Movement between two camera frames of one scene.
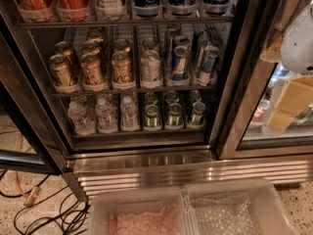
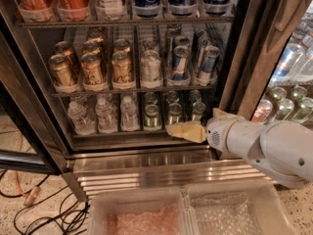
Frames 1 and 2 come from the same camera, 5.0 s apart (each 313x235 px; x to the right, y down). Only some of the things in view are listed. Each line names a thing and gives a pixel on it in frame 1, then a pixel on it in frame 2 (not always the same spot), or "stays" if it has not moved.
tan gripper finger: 295,96 → 192,130
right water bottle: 129,115 stays
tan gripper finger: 280,119 → 220,114
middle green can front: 174,117 stays
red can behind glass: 260,113 stays
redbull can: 206,74 stays
